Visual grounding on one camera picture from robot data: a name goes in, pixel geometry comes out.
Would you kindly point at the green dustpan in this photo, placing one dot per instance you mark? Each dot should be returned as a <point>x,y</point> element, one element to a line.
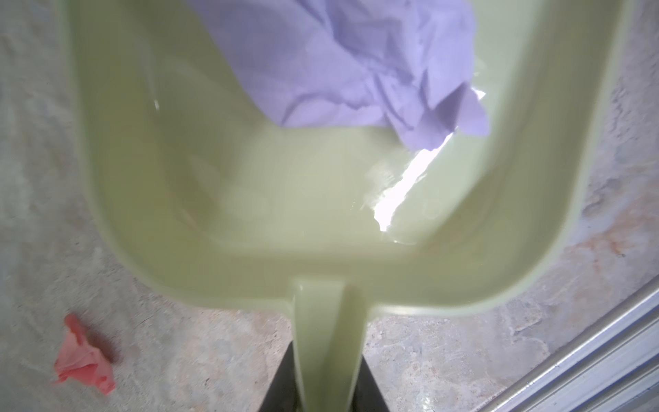
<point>208,202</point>

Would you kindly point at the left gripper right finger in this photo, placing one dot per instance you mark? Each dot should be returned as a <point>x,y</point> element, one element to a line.
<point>367,396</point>

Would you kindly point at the aluminium front rail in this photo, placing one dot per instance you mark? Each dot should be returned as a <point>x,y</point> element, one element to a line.
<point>610,366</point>

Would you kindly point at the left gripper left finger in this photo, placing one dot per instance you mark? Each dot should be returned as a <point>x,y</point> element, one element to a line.
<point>282,395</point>

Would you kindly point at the purple paper scrap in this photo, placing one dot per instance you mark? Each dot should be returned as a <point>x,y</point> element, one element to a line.
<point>406,65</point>

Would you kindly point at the pink paper scrap left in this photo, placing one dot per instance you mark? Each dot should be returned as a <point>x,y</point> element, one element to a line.
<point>80,360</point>

